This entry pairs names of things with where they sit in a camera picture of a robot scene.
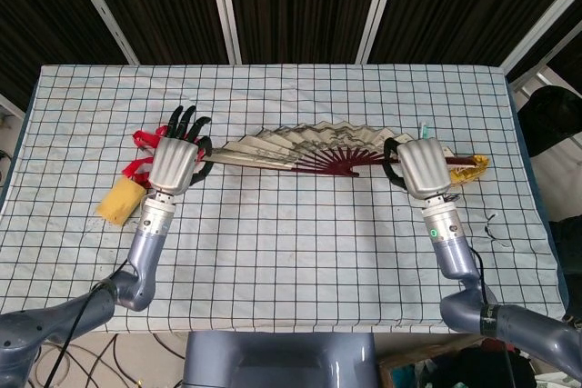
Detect white slanted frame post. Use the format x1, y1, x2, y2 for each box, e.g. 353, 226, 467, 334
61, 0, 140, 65

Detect paper folding fan red ribs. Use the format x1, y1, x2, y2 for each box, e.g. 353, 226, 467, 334
199, 120, 478, 179

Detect red ribbon strap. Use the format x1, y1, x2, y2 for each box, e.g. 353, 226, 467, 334
121, 127, 172, 189

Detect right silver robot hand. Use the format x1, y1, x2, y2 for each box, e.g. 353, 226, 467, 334
383, 135, 454, 201

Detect brown cardboard box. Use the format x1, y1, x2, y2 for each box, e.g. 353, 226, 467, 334
377, 343, 458, 388

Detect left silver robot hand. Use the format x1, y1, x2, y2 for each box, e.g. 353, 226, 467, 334
148, 104, 215, 196

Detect black floor cables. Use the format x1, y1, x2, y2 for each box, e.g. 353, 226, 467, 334
35, 333, 186, 388

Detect gold snack packet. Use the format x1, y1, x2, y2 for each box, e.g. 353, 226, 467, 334
447, 154, 491, 187

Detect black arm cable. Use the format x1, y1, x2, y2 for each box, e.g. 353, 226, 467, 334
467, 246, 517, 388
45, 259, 131, 388

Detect white double frame post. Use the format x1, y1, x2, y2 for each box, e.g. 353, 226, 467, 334
206, 0, 243, 65

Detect light blue checkered tablecloth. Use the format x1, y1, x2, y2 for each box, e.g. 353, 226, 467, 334
0, 63, 569, 334

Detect yellow sponge green backing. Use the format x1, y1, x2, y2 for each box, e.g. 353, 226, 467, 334
95, 177, 147, 227

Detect blue-grey robot torso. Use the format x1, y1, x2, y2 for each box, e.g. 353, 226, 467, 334
183, 332, 381, 388

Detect black chair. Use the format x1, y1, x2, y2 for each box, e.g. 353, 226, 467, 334
517, 85, 582, 157

